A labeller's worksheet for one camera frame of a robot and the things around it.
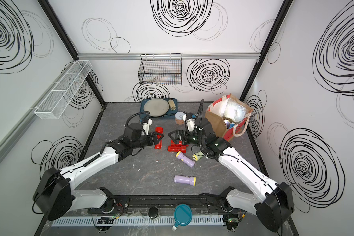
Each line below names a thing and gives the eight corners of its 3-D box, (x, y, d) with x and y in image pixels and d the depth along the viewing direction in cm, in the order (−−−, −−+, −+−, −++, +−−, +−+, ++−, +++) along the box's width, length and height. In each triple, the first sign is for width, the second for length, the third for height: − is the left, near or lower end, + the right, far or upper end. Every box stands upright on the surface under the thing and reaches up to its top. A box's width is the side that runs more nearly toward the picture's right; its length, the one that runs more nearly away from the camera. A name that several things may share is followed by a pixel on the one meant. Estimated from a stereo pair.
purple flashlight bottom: (173, 183, 83) (173, 181, 79) (175, 175, 85) (174, 173, 82) (195, 186, 81) (195, 184, 78) (195, 179, 84) (196, 176, 81)
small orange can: (175, 124, 108) (175, 120, 104) (175, 115, 114) (175, 111, 110) (185, 124, 108) (185, 120, 104) (184, 115, 114) (185, 111, 110)
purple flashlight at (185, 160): (175, 157, 92) (175, 155, 90) (178, 152, 94) (178, 150, 92) (192, 168, 87) (192, 167, 85) (195, 163, 89) (196, 161, 87)
